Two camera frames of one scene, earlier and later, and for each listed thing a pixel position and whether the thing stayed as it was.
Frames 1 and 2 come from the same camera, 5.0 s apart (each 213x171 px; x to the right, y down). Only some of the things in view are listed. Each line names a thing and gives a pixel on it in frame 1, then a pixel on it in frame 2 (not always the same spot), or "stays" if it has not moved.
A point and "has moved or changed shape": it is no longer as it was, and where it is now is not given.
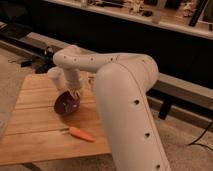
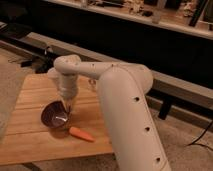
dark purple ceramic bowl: (66, 104) has moved or changed shape
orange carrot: (80, 134) stays
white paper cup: (57, 73) stays
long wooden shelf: (189, 17) stays
